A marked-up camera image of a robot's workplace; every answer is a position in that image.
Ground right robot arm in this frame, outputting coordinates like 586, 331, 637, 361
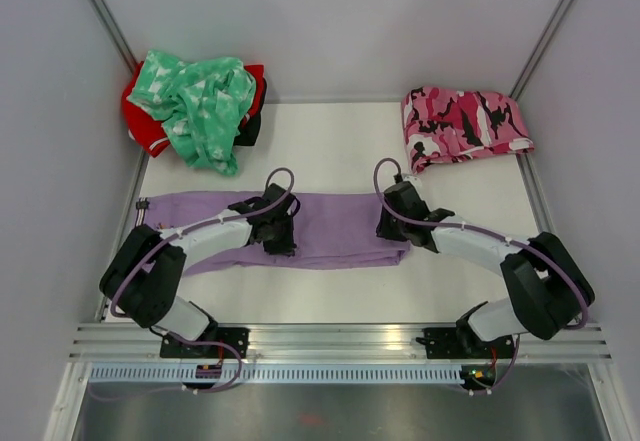
376, 177, 595, 357

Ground green tie-dye garment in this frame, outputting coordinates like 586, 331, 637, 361
128, 49, 257, 177

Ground black garment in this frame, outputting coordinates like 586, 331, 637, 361
234, 78, 267, 147

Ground purple trousers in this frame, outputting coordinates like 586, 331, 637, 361
135, 191, 411, 276

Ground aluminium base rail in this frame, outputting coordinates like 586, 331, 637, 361
68, 323, 612, 364

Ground white slotted cable duct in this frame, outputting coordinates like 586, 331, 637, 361
89, 363, 463, 385

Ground aluminium frame post left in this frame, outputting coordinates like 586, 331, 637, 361
88, 0, 137, 72

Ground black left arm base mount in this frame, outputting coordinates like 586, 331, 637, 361
160, 326, 250, 360

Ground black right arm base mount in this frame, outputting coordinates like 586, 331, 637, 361
415, 327, 515, 361

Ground aluminium frame post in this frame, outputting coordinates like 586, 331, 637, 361
510, 0, 577, 101
88, 0, 137, 72

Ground red garment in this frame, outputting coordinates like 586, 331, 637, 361
121, 62, 266, 158

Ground aluminium frame post right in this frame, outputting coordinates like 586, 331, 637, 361
510, 0, 577, 101

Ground pink camouflage trousers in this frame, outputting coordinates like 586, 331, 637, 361
401, 86, 534, 174

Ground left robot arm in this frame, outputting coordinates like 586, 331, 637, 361
99, 183, 301, 358

